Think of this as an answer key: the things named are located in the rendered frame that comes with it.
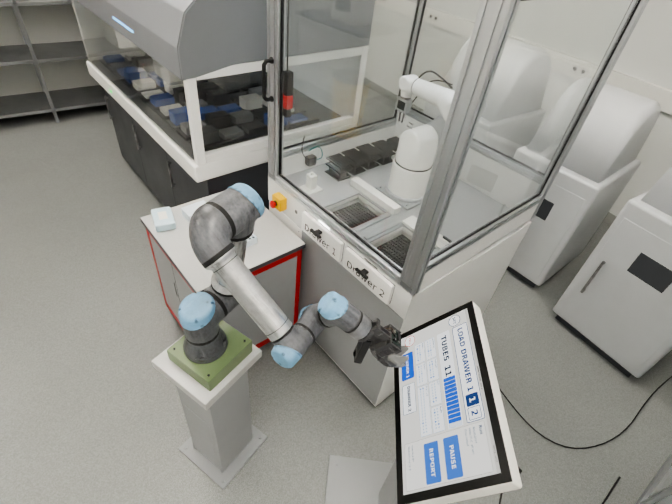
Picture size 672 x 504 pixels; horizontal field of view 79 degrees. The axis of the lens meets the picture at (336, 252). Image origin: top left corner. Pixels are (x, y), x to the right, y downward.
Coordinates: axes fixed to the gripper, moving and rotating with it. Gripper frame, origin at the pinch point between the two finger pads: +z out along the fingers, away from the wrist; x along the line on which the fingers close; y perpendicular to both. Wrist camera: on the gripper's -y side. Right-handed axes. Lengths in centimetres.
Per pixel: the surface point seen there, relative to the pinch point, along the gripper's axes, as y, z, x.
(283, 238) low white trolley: -53, -23, 82
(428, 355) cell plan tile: 8.8, 2.4, 0.7
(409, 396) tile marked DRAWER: 0.9, 2.4, -10.3
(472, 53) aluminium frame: 64, -49, 41
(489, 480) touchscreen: 21.1, 2.5, -37.2
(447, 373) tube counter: 14.4, 2.4, -7.8
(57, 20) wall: -230, -244, 366
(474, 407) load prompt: 20.7, 2.4, -20.0
